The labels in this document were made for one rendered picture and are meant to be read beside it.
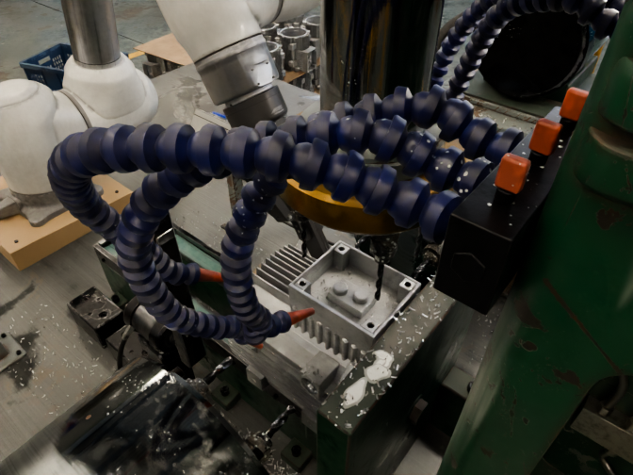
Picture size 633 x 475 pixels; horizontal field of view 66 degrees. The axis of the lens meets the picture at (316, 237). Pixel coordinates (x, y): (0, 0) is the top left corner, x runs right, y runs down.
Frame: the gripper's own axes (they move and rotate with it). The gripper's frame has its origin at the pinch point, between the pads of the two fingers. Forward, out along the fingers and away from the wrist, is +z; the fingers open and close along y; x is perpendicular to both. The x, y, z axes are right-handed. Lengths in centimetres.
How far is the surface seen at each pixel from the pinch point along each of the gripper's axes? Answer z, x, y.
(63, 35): -116, 424, 160
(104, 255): -3.8, 44.6, -13.2
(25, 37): -127, 443, 136
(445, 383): 28.0, -9.5, 3.8
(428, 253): 10.1, -8.4, 11.7
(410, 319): 7.0, -18.0, -6.3
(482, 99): -2.7, -6.4, 42.0
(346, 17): -23.3, -27.3, -10.4
